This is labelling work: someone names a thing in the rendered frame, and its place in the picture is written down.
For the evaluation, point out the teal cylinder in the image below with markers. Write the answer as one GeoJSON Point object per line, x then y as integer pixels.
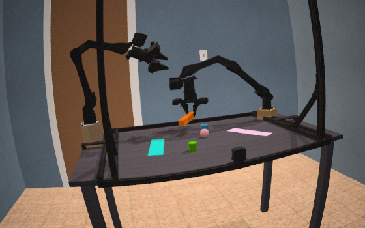
{"type": "Point", "coordinates": [204, 126]}

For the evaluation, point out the teal flat rectangle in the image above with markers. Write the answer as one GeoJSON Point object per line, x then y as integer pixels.
{"type": "Point", "coordinates": [156, 147]}

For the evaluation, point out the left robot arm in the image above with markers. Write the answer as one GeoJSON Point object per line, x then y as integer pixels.
{"type": "Point", "coordinates": [89, 116]}

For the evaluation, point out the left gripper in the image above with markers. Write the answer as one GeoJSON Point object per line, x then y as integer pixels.
{"type": "Point", "coordinates": [154, 65]}

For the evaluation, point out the pink ball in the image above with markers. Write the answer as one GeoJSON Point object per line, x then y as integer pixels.
{"type": "Point", "coordinates": [204, 133]}

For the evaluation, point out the orange rectangular bar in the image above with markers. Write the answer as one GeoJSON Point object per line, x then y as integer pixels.
{"type": "Point", "coordinates": [186, 119]}

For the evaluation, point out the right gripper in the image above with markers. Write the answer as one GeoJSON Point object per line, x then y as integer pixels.
{"type": "Point", "coordinates": [189, 95]}

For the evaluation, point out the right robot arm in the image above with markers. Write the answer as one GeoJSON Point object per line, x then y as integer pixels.
{"type": "Point", "coordinates": [178, 82]}

